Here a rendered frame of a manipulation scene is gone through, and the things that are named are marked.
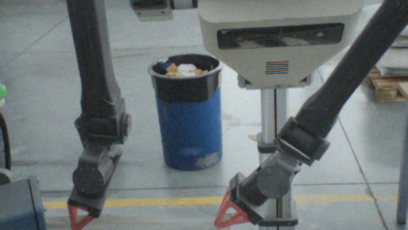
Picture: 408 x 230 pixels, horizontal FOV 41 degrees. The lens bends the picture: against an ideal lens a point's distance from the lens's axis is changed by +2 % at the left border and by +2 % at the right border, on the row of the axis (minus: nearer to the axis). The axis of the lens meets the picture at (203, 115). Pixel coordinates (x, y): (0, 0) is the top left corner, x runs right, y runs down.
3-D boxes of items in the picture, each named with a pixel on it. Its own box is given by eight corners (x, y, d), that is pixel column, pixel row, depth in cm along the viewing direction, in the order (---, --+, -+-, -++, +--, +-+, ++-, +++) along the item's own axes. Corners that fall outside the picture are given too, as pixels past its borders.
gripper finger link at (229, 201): (202, 223, 102) (236, 191, 99) (204, 202, 109) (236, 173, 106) (228, 244, 104) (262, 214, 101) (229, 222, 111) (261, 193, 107)
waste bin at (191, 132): (229, 138, 383) (224, 51, 357) (228, 174, 336) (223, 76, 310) (162, 140, 387) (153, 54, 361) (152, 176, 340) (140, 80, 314)
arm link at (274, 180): (332, 140, 98) (292, 113, 99) (328, 156, 87) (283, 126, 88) (295, 190, 102) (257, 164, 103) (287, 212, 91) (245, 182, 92)
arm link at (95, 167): (132, 110, 100) (87, 105, 101) (114, 133, 90) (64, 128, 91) (131, 167, 105) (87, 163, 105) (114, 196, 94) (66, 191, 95)
